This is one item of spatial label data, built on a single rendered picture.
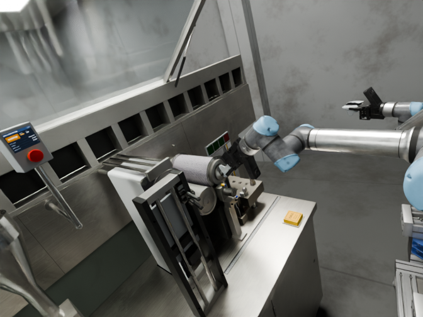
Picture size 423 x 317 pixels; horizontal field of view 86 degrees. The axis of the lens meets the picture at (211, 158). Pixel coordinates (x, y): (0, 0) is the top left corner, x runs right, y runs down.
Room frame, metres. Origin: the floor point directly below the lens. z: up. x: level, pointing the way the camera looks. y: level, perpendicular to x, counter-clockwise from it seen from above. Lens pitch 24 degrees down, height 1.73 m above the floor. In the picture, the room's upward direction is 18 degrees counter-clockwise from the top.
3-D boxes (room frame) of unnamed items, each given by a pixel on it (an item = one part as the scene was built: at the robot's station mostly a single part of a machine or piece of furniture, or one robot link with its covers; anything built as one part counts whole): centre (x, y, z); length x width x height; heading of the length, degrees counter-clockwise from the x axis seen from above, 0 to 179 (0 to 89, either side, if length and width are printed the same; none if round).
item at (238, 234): (0.85, -0.01, 1.05); 0.06 x 0.05 x 0.31; 43
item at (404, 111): (0.96, -0.98, 1.21); 0.11 x 0.08 x 0.09; 25
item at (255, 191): (1.14, -0.03, 1.00); 0.40 x 0.16 x 0.06; 43
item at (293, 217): (0.84, -0.29, 0.91); 0.07 x 0.07 x 0.02; 43
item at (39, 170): (0.55, 0.41, 1.51); 0.02 x 0.02 x 0.20
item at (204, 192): (0.91, 0.16, 1.18); 0.26 x 0.12 x 0.12; 43
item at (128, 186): (0.79, 0.34, 1.17); 0.34 x 0.05 x 0.54; 43
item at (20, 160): (0.55, 0.41, 1.66); 0.07 x 0.07 x 0.10; 54
